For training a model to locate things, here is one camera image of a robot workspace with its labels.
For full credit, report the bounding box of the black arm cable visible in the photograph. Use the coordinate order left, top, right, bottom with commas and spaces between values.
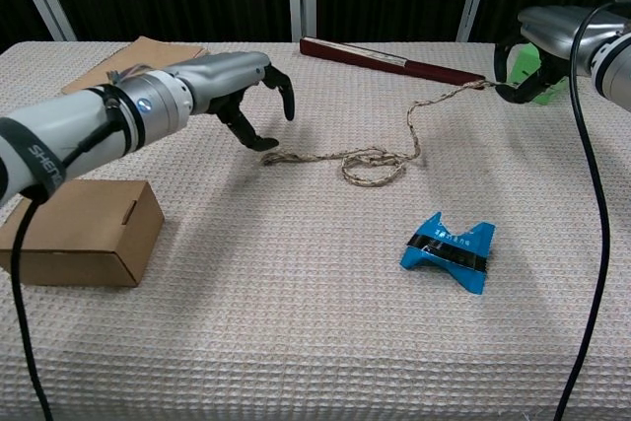
10, 90, 124, 421
552, 0, 631, 421

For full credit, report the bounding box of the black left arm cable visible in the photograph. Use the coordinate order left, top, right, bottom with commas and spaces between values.
10, 90, 124, 421

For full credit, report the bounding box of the beige waffle tablecloth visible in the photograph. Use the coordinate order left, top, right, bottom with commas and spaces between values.
0, 40, 631, 421

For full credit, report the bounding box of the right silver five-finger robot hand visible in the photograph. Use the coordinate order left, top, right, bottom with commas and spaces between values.
494, 5, 631, 105

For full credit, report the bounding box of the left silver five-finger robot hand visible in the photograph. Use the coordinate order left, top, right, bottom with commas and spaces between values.
175, 50, 296, 152

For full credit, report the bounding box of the braided beige rope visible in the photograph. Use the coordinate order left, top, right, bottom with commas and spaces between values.
259, 78, 499, 189

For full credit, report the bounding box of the brown spiral notebook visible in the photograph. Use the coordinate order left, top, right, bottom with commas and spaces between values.
62, 35, 211, 96

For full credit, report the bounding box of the green numbered cube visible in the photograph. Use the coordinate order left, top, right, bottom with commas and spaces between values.
510, 43, 566, 106

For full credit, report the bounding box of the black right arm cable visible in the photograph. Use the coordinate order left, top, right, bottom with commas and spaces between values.
552, 0, 631, 421

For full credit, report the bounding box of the black velcro arm strap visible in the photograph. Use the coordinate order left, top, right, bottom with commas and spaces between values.
0, 117, 66, 203

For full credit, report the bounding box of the blue snack packet black band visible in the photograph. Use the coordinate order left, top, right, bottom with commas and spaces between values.
399, 211, 496, 297

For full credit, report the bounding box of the small closed cardboard box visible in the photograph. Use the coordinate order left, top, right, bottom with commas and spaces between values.
0, 178, 166, 288

